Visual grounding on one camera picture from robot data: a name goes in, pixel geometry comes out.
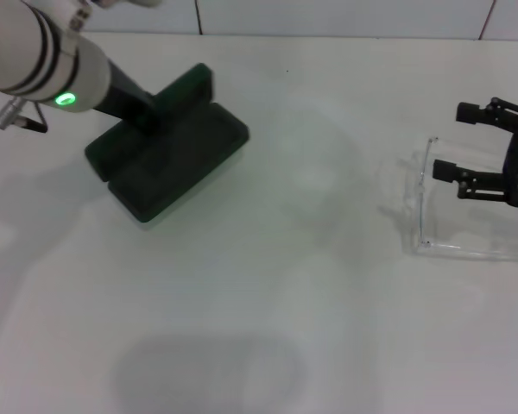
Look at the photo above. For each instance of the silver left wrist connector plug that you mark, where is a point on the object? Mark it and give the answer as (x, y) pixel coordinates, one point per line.
(6, 114)

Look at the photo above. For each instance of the clear transparent glasses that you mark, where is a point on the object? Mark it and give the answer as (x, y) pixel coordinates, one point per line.
(421, 215)

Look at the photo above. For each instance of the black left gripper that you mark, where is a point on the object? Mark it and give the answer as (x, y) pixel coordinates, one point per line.
(127, 101)

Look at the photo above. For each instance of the green glasses case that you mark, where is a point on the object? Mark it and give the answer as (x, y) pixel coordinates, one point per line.
(185, 164)

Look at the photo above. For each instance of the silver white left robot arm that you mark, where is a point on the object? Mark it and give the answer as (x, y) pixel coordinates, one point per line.
(39, 47)

